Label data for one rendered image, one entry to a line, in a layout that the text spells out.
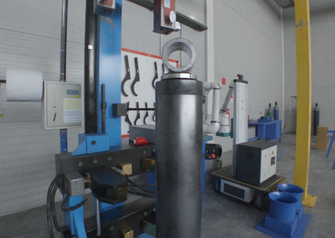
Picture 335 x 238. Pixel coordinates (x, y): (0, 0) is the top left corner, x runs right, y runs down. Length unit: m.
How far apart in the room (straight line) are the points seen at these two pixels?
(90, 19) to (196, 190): 1.23
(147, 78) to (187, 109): 2.91
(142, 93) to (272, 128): 5.48
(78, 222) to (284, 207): 1.94
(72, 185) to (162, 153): 0.51
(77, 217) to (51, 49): 2.33
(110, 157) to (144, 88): 2.46
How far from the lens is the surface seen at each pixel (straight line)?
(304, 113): 3.14
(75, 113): 1.79
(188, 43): 0.82
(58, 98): 1.76
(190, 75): 0.78
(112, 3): 1.16
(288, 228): 2.47
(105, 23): 1.56
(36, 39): 3.06
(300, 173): 3.28
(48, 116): 1.75
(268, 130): 7.77
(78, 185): 1.07
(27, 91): 1.72
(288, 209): 2.41
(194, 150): 0.77
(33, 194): 3.14
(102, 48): 1.49
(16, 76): 1.73
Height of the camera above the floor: 1.36
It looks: 1 degrees down
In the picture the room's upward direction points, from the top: straight up
